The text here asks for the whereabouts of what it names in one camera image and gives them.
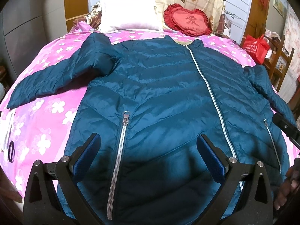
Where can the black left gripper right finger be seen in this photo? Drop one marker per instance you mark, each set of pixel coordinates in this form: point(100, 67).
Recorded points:
point(254, 206)

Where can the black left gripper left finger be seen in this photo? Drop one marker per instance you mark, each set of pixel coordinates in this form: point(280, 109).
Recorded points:
point(41, 203)

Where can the teal quilted down jacket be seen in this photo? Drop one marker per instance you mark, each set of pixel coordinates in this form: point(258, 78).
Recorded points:
point(149, 100)

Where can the person's right hand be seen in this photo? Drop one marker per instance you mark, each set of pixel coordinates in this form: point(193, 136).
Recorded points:
point(290, 184)

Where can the wooden chair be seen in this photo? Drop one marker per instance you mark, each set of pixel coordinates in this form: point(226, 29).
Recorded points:
point(279, 61)

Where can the pink floral bed cover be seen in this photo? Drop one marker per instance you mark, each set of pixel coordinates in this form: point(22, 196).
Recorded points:
point(40, 129)

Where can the red plastic bag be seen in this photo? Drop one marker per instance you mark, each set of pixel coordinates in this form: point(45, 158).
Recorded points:
point(256, 48)

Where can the white slatted headboard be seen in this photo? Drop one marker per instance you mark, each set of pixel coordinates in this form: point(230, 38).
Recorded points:
point(236, 9)

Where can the red heart-shaped cushion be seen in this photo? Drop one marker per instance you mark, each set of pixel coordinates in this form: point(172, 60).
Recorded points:
point(189, 22)

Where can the grey wardrobe cabinet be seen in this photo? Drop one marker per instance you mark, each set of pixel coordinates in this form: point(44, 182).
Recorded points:
point(27, 26)

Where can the white rectangular pillow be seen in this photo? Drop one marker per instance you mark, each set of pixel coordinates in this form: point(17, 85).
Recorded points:
point(120, 15)

